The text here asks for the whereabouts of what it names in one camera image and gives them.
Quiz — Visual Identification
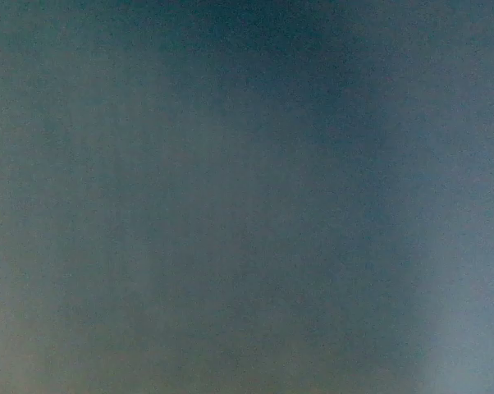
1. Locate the light blue pillowcase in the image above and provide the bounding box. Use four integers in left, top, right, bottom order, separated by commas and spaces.
0, 1, 494, 393

